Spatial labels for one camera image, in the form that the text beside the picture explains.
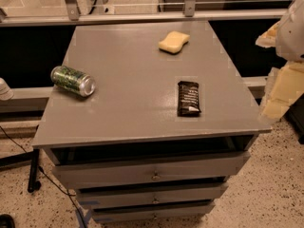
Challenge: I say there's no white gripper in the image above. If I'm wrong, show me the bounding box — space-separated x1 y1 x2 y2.
256 0 304 121

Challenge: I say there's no green soda can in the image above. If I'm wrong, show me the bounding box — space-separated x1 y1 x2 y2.
50 66 96 97

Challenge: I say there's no black snack bar wrapper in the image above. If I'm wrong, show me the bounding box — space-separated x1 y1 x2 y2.
178 81 201 117

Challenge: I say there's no yellow sponge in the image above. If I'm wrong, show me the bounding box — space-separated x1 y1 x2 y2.
159 31 190 54

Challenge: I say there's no grey drawer cabinet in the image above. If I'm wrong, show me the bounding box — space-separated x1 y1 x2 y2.
31 20 274 224

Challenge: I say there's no middle grey drawer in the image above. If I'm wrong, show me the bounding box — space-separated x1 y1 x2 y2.
77 182 228 209

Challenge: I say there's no grey drawer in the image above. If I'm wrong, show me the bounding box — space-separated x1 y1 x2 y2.
53 151 250 189
77 182 228 209
92 200 215 223

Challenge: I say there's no bottom grey drawer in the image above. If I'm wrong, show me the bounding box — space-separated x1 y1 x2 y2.
92 200 215 223

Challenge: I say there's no top grey drawer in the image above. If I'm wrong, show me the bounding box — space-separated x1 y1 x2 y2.
53 151 250 189

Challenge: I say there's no black metal leg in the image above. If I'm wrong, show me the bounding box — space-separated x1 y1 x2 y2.
28 149 41 193

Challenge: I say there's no white cylinder at left edge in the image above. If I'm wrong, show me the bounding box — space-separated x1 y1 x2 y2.
0 78 13 101

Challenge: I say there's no dark object bottom left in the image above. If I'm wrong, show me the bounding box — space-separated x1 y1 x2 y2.
0 214 15 228

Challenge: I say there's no metal railing frame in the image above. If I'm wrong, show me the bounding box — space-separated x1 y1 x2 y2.
0 0 294 27

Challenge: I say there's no black cable on floor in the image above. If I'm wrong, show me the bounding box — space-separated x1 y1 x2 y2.
0 125 88 228

